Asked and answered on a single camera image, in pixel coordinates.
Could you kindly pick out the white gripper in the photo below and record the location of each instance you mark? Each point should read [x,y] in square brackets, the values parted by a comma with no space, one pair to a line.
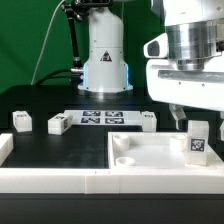
[200,89]

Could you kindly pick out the white square tabletop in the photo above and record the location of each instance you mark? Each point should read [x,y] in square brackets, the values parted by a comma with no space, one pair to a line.
[158,150]

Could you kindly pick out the white U-shaped fence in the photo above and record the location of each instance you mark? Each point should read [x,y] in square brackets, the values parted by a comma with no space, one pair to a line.
[207,179]

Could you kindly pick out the white tag sheet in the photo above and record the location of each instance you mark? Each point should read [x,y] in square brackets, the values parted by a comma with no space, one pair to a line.
[109,117]

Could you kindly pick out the black camera stand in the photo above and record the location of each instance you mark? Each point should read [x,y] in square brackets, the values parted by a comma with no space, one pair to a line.
[77,11]

